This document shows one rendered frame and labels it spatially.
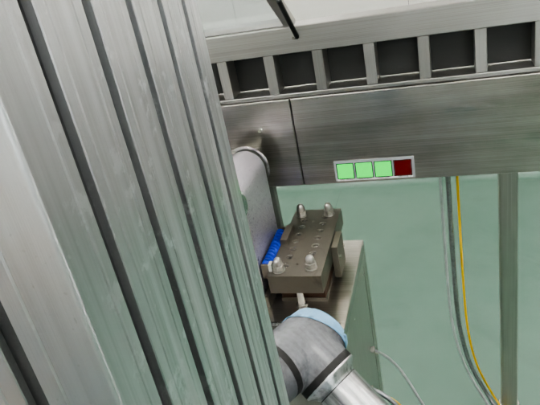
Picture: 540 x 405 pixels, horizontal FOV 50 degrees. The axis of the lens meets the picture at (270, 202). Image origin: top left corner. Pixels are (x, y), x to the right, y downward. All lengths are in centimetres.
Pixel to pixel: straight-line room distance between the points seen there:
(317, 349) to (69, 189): 89
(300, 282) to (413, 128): 57
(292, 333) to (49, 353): 86
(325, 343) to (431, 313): 209
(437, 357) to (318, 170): 131
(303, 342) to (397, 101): 94
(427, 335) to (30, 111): 288
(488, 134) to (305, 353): 100
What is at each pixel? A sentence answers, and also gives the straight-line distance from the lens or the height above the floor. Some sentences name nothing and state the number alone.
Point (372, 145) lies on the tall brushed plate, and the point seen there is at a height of 127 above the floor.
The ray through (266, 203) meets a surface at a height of 115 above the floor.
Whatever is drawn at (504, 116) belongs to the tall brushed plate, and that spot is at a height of 132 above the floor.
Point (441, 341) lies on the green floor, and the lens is 299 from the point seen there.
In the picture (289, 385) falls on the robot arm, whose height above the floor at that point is 124.
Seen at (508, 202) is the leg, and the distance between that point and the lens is 211.
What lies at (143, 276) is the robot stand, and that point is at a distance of 26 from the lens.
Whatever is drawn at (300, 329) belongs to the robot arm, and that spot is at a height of 128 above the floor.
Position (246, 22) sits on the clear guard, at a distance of 182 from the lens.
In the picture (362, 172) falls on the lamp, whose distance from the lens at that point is 188.
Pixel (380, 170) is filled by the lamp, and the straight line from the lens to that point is 187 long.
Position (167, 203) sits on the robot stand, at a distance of 30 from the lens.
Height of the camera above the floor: 195
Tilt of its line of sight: 26 degrees down
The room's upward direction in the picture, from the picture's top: 12 degrees counter-clockwise
